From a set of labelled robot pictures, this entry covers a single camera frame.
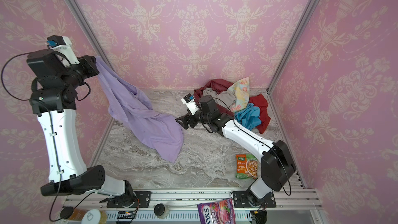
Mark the maroon red cloth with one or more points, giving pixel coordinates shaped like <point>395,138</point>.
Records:
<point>259,101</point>

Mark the small black lid jar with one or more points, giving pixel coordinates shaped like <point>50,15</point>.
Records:
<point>161,211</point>

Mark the lavender purple cloth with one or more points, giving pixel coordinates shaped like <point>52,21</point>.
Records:
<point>129,105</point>

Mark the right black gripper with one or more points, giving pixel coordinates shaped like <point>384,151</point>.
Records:
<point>191,118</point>

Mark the aluminium frame rail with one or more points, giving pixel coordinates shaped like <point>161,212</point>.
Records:
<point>300,199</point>

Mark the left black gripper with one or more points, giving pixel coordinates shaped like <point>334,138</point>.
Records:
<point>88,64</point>

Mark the floral pastel cloth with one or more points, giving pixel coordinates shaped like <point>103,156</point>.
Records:
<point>241,90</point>

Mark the grey beige cloth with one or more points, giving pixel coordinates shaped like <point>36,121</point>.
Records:
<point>225,98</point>

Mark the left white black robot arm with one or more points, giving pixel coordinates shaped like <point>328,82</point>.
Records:
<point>53,101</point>

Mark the green orange snack packet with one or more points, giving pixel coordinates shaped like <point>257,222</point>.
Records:
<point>247,166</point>

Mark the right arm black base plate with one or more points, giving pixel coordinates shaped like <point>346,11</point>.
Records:
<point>243,199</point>

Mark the teal blue cloth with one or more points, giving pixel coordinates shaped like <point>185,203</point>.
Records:
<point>249,117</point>

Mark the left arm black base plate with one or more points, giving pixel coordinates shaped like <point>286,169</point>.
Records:
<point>140,199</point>

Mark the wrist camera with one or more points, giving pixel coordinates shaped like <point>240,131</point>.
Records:
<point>63,45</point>
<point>189,101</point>

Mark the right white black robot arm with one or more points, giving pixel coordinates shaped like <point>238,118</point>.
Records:
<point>277,164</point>

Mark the purple snack bag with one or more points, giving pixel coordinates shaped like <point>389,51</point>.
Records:
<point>220,212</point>

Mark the black lid amber jar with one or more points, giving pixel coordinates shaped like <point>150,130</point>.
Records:
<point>74,214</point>

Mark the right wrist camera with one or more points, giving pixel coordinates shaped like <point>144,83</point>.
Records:
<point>189,101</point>

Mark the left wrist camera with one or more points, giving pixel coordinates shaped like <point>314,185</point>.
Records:
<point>63,45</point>

